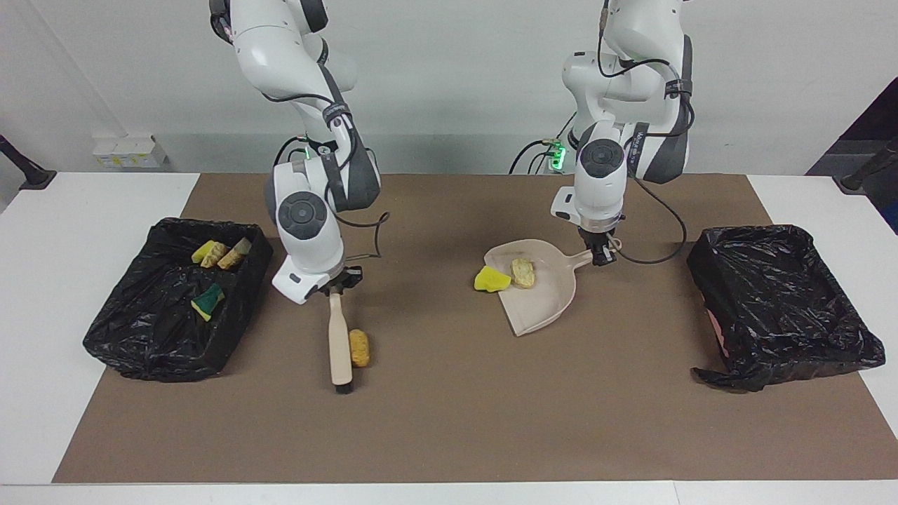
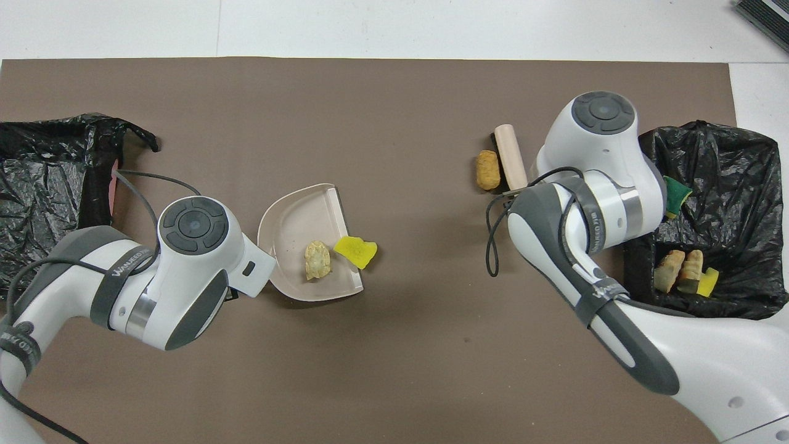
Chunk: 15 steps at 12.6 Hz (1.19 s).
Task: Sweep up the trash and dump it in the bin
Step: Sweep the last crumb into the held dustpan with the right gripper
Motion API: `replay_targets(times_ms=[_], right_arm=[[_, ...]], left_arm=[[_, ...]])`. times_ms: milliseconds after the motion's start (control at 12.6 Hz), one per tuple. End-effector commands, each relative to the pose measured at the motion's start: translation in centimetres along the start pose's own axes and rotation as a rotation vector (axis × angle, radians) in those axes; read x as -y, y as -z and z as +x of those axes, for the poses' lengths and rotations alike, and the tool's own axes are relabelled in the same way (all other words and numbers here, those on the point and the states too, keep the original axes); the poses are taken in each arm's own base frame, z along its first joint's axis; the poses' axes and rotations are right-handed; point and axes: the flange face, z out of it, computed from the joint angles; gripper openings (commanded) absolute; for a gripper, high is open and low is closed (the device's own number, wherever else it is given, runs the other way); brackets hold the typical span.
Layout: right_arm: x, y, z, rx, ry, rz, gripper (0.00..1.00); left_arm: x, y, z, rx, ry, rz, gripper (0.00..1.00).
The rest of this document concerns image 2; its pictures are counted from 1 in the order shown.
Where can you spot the brown corn cob piece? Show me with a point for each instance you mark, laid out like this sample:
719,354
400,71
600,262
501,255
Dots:
488,170

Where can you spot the beige hand brush black bristles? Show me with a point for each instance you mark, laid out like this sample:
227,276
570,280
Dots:
511,154

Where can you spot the beige plastic dustpan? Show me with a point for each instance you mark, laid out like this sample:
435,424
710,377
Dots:
290,228

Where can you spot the black bag lined pink bin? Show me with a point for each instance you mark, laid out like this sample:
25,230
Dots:
37,185

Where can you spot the torn crusty bread piece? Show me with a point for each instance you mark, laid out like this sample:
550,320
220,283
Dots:
669,271
691,268

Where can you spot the yellow sponge piece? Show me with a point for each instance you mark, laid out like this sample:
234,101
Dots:
678,196
709,282
356,250

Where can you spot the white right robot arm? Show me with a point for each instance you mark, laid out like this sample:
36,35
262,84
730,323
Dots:
604,148

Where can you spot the grey ribbed device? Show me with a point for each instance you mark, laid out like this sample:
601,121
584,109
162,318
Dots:
770,18

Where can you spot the brown table mat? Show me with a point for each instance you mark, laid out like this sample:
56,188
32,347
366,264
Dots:
400,370

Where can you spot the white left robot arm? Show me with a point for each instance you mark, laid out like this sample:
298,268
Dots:
185,265

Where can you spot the pale bread chunk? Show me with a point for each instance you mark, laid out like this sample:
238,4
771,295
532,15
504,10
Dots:
318,260

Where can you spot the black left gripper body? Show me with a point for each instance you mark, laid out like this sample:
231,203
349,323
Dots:
232,295

